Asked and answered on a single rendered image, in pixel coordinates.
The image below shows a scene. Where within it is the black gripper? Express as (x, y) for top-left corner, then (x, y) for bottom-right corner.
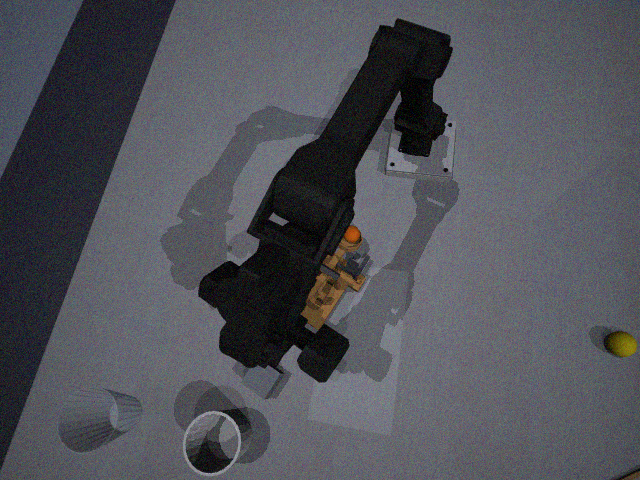
(198, 261), (350, 383)

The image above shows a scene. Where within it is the yellow-green ball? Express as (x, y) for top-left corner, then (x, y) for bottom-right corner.
(606, 331), (637, 357)

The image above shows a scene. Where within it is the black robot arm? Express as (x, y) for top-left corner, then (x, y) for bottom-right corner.
(214, 18), (453, 369)

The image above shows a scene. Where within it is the brown ball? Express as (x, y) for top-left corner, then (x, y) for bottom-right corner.
(343, 225), (360, 243)

